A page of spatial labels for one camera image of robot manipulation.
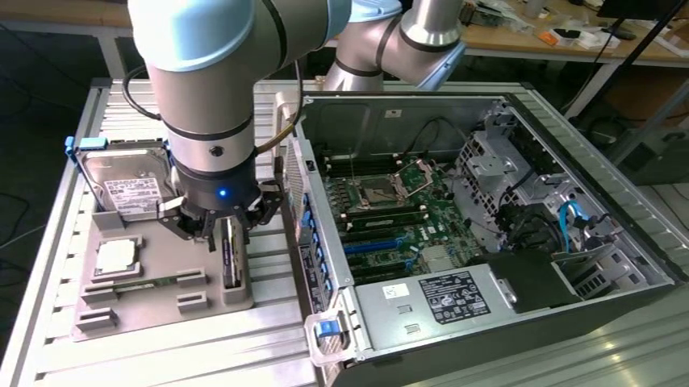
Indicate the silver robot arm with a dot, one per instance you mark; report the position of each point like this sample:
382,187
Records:
215,80

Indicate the wooden desk white legs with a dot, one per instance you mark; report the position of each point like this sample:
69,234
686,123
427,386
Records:
53,16
500,40

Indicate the grey power supply unit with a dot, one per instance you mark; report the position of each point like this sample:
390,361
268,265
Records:
387,314

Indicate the silver CPU chip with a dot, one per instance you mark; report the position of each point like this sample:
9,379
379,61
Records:
115,256

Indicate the grey parts rack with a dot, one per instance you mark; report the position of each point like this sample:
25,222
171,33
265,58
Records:
156,258

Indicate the silver hard disk blue rails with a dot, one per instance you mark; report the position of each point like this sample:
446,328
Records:
125,181

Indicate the black monitor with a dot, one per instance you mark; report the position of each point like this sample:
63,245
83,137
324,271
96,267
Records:
634,8

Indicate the CPU socket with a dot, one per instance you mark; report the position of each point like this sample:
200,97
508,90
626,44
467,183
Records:
379,193

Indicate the metal disk bay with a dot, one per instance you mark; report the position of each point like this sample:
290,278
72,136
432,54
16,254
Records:
597,274

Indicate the metal drive cage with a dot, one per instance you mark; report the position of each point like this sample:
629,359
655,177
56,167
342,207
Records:
490,169

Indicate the short black expansion slot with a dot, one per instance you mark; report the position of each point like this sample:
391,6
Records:
355,259

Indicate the thin metal locking lever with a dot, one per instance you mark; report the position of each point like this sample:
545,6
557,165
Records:
354,165

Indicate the Nvidia Quadro graphics card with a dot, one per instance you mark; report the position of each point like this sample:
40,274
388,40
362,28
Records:
232,262

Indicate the green RAM stick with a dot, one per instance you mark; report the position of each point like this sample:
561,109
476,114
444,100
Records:
387,222
145,283

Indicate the metal socket cover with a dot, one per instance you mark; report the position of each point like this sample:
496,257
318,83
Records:
416,171

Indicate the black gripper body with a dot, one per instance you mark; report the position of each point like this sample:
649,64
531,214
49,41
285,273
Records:
215,189

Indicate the green motherboard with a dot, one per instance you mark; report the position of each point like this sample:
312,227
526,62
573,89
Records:
430,225

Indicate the black box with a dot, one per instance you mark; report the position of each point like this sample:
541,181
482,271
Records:
657,161

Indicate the clear plastic case latch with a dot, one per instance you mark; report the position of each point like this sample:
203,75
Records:
323,350
287,106

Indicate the white orange object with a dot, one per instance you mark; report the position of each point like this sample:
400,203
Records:
575,38

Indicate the black slanted pole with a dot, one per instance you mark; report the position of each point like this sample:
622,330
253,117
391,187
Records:
623,52

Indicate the silver chipset heatsink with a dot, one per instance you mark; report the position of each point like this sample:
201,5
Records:
439,259

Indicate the blue card retention latch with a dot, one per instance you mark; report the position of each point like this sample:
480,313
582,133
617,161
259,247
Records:
318,260
322,275
324,291
307,215
306,200
311,230
314,245

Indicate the blue expansion slot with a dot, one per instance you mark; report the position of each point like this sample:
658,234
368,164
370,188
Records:
374,246

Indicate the green circuit board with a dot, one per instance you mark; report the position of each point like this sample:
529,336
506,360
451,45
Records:
486,14

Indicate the black open PC case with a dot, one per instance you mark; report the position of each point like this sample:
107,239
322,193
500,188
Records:
591,161

